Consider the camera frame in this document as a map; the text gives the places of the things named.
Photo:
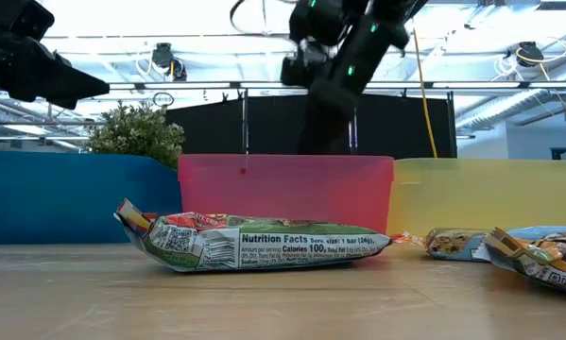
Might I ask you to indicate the red plastic bin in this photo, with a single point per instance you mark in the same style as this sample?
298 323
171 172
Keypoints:
287 189

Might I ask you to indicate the black partition screen with feet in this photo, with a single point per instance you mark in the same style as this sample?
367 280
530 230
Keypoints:
207 127

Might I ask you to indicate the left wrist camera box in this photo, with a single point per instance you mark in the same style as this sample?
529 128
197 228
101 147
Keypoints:
29 19

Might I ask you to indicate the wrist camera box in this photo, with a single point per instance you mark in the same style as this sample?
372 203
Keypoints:
29 19
306 66

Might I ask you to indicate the blue plastic bin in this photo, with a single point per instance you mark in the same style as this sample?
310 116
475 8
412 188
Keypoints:
65 198

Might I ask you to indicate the red-green-wrapped granola bar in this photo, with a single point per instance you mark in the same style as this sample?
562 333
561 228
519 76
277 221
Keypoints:
263 245

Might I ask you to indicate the orange-green-wrapped granola bar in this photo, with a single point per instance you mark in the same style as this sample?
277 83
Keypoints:
547 264

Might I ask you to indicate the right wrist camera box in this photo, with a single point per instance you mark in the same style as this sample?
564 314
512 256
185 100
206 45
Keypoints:
306 66

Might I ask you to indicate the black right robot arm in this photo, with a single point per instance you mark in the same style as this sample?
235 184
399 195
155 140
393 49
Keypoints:
363 42

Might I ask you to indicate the grey overhead beam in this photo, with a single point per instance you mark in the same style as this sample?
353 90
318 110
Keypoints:
193 85

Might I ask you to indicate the black ceiling-mounted device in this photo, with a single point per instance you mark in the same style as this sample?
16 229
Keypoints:
529 52
163 56

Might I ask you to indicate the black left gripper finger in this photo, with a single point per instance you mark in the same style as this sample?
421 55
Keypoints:
70 82

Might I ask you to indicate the small potted green plant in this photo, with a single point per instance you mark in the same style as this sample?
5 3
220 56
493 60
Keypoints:
136 134

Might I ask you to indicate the yellow plastic bin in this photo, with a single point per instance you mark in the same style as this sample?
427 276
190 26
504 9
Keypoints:
490 193

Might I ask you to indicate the orange and light-blue granola bar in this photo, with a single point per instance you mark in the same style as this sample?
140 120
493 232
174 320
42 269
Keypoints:
452 243

